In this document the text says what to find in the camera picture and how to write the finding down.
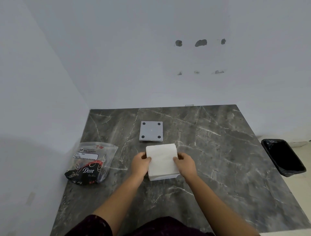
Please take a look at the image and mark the person's right hand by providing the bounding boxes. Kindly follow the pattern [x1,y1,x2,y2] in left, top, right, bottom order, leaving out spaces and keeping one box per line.
[173,152,199,180]

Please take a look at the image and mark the person's left hand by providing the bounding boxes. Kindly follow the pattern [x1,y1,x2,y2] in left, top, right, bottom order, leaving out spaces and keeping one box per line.
[131,152,152,177]

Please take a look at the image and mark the stack of white paper napkins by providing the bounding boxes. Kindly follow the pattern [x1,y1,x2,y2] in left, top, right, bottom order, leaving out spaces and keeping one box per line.
[146,143,181,181]

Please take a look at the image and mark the person's right forearm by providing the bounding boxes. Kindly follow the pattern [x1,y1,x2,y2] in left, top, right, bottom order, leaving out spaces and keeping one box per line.
[182,173,260,236]

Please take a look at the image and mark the person's left forearm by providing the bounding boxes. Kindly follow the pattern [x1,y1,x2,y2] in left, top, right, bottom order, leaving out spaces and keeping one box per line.
[92,171,148,236]

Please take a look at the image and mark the grey square napkin holder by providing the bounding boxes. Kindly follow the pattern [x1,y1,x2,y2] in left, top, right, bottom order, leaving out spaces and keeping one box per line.
[139,121,163,142]

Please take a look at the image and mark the clear and black plastic bag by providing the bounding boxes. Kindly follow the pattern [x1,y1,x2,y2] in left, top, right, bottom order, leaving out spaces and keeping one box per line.
[64,142,119,186]

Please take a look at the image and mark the person's dark patterned clothing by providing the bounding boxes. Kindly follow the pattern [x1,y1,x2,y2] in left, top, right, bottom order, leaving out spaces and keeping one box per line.
[64,214,215,236]

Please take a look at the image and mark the black lined waste bin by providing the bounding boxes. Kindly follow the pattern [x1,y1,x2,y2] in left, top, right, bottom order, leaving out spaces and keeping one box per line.
[261,139,307,177]

